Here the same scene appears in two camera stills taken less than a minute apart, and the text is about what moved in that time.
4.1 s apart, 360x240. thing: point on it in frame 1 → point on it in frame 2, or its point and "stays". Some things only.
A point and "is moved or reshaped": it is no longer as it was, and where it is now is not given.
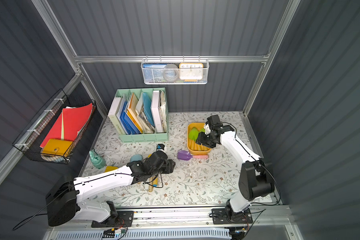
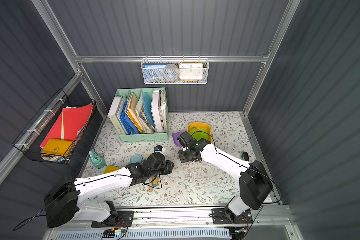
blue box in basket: [153, 72] stays
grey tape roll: [170, 72] stays
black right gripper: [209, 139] → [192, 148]
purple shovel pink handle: [186, 156] is moved or reshaped
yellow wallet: [56, 147] stays
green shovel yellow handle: [193, 135] stays
